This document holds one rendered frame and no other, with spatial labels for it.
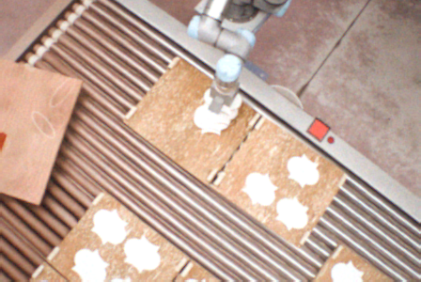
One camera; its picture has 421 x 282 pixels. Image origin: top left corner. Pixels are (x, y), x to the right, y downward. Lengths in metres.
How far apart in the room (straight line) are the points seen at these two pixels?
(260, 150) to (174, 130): 0.34
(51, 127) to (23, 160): 0.16
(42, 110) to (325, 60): 1.87
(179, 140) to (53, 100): 0.51
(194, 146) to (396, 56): 1.81
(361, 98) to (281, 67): 0.53
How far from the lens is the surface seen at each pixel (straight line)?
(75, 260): 2.00
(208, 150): 2.04
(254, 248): 2.01
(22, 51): 2.28
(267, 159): 2.05
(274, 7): 2.14
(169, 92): 2.11
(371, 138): 3.22
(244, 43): 1.74
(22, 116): 2.06
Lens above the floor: 2.91
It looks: 73 degrees down
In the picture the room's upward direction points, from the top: 8 degrees clockwise
